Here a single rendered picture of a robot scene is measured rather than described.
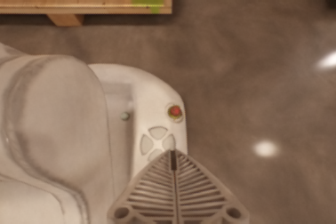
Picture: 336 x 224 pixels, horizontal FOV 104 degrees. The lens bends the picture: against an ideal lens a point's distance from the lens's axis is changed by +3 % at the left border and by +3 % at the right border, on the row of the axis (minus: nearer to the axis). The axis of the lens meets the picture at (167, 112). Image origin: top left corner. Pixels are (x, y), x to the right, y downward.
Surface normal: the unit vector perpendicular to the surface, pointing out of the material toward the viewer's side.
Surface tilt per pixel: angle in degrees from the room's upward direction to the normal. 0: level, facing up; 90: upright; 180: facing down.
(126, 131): 2
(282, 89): 0
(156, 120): 0
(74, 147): 90
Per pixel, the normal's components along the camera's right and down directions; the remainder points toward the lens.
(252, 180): -0.02, -0.25
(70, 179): 0.95, 0.22
